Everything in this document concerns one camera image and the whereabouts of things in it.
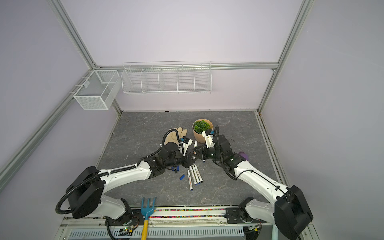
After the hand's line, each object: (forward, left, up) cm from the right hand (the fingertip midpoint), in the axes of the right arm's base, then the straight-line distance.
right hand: (194, 150), depth 78 cm
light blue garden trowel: (-34, -37, -17) cm, 53 cm away
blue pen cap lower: (-8, +8, -18) cm, 21 cm away
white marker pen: (+2, 0, +1) cm, 2 cm away
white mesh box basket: (+40, +64, +9) cm, 76 cm away
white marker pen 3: (-7, +1, -17) cm, 19 cm away
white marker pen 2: (-10, +3, -17) cm, 20 cm away
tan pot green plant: (+21, -2, -6) cm, 22 cm away
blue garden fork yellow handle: (-26, +25, -17) cm, 40 cm away
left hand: (-3, -2, -3) cm, 5 cm away
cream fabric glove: (+20, +17, -17) cm, 32 cm away
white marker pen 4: (-6, -2, -17) cm, 18 cm away
